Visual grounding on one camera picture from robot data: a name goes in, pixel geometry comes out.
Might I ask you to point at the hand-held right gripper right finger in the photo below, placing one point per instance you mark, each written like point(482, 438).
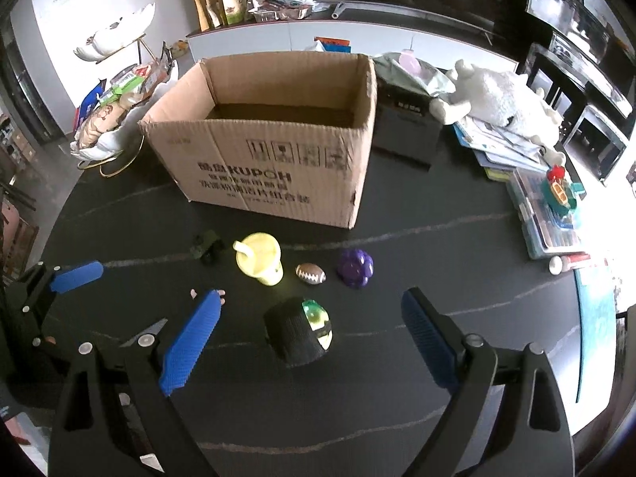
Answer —
point(427, 343)

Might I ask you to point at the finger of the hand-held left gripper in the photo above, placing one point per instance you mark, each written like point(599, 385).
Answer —
point(154, 327)
point(77, 276)

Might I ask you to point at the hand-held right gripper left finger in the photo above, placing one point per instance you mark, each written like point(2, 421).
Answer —
point(191, 343)

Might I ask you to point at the black marble desktop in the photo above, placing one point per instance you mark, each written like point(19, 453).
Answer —
point(397, 258)

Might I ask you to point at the dark green toy truck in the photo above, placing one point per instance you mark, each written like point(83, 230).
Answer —
point(207, 248)

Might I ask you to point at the black and green ball toy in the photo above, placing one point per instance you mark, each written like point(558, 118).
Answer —
point(290, 330)

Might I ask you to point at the purple grape toy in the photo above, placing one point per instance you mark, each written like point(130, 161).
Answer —
point(355, 268)

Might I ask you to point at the yellow sippy cup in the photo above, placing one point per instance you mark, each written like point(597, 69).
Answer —
point(263, 264)

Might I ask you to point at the white tiered snack rack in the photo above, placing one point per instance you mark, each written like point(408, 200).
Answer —
point(121, 164)

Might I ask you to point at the white leaf-shaped tray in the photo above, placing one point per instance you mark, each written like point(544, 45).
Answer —
point(117, 35)
point(97, 151)

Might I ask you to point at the small brown toy football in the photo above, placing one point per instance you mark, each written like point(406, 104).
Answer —
point(310, 274)

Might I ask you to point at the white toy egg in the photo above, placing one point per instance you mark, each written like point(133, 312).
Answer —
point(555, 265)

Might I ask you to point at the clear plastic crayon case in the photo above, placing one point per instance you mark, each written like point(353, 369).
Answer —
point(539, 231)

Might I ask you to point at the red and white small packet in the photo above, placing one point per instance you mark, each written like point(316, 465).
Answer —
point(576, 261)

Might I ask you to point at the teal board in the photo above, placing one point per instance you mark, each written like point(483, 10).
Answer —
point(596, 318)

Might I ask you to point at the pile of snack packets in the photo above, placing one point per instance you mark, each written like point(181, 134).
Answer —
point(119, 99)

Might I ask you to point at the brown cardboard box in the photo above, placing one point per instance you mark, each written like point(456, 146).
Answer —
point(278, 169)

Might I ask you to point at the stack of books and papers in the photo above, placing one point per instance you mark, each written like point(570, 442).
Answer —
point(489, 151)

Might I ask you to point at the colourful toy boat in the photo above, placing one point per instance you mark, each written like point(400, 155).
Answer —
point(561, 191)

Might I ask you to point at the black storage box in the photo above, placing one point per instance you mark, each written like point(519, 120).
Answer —
point(402, 129)

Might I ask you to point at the white plush toy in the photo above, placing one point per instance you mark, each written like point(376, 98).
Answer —
point(497, 94)

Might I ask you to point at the grey-green plastic bag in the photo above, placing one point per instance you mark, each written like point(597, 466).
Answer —
point(395, 77)

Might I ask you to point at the brown paper packet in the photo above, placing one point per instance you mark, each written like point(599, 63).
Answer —
point(213, 7)
point(200, 10)

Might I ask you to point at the blue and orange box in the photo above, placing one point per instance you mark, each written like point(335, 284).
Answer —
point(333, 44)

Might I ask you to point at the green and brown packet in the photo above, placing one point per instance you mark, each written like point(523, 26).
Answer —
point(233, 4)

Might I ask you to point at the white low cabinet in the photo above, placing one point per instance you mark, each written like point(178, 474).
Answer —
point(278, 35)

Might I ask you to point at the packaged snack tray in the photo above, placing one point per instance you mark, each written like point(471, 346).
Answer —
point(278, 9)

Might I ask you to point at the black shelf unit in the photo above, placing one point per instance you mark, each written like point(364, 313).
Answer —
point(566, 5)

